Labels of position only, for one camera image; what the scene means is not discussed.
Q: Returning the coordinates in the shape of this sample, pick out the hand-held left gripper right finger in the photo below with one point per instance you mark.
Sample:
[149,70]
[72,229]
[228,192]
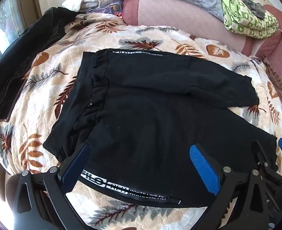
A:
[203,169]

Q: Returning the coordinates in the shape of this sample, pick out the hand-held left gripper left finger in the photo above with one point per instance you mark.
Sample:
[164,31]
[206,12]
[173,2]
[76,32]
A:
[75,166]

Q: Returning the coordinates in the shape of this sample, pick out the black pants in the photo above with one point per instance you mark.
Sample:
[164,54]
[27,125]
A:
[143,112]

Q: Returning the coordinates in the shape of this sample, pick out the leaf print blanket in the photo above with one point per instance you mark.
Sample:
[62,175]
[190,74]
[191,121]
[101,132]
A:
[47,81]

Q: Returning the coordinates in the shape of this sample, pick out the green patterned blanket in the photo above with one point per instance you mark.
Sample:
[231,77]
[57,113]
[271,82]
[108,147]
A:
[241,21]

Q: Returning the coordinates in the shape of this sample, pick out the black jacket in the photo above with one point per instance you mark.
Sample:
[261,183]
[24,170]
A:
[35,33]

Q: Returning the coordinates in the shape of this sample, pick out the dark grey cloth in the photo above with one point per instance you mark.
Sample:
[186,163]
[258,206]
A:
[253,7]

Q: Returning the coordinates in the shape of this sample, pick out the stained glass window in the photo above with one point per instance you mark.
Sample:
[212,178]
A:
[2,24]

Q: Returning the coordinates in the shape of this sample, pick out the purple packets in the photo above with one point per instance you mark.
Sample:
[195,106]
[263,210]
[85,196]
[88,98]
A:
[114,8]

